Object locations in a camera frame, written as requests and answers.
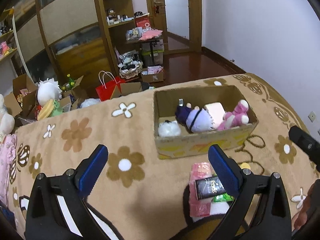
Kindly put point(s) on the yellow figurine display shelf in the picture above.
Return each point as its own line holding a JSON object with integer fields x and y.
{"x": 10, "y": 46}

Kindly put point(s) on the yellow bear plush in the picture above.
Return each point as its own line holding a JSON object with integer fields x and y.
{"x": 245, "y": 166}

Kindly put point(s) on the pink tissue pack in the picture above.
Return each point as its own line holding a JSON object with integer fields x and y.
{"x": 199, "y": 208}

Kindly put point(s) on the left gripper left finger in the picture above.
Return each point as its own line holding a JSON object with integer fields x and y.
{"x": 45, "y": 219}

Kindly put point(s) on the black tissue packet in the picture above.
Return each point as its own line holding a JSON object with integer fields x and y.
{"x": 208, "y": 188}

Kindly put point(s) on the pink swiss-roll plush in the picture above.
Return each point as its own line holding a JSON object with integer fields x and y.
{"x": 217, "y": 112}

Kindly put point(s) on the pink folded cloth on table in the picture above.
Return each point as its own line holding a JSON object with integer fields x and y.
{"x": 150, "y": 34}

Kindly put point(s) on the pink strawberry bear plush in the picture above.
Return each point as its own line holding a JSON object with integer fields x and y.
{"x": 236, "y": 118}

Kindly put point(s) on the large white cow plush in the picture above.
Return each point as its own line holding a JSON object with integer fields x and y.
{"x": 7, "y": 120}

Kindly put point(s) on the purple-haired plush doll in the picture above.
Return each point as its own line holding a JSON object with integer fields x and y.
{"x": 195, "y": 120}

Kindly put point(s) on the red box on shelf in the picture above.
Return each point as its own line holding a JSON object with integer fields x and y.
{"x": 143, "y": 22}

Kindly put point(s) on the pink ruffled cloth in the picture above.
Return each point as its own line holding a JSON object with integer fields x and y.
{"x": 8, "y": 154}

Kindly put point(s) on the lace-trimmed basket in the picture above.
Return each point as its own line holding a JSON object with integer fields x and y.
{"x": 130, "y": 68}

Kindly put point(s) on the burger frog plush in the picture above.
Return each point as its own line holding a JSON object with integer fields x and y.
{"x": 50, "y": 109}

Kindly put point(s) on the white-haired round plush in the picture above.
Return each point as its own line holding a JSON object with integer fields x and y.
{"x": 47, "y": 90}

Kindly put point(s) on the person's right hand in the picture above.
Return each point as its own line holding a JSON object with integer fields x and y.
{"x": 301, "y": 217}

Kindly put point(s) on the brown wooden wardrobe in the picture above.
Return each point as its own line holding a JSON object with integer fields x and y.
{"x": 70, "y": 38}

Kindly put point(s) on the white fluffy duck plush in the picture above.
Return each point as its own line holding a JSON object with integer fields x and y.
{"x": 169, "y": 129}

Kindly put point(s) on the small cardboard box on floor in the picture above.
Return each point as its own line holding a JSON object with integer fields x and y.
{"x": 152, "y": 74}

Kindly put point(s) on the open brown carton on floor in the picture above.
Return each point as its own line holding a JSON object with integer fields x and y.
{"x": 23, "y": 97}

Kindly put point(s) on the small black side table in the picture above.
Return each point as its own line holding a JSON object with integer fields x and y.
{"x": 154, "y": 46}

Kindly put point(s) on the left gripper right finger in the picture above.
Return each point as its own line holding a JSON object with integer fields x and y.
{"x": 271, "y": 219}

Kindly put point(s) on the open cardboard box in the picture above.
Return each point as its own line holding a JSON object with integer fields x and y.
{"x": 191, "y": 144}

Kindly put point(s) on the green glass bottle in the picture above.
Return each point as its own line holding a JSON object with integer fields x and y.
{"x": 70, "y": 80}

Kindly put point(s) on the wooden door with glass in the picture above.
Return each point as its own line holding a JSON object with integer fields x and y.
{"x": 180, "y": 22}

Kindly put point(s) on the green tissue packet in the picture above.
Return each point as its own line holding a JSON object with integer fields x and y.
{"x": 222, "y": 198}

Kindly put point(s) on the red paper gift bag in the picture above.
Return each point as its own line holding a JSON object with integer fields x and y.
{"x": 106, "y": 89}

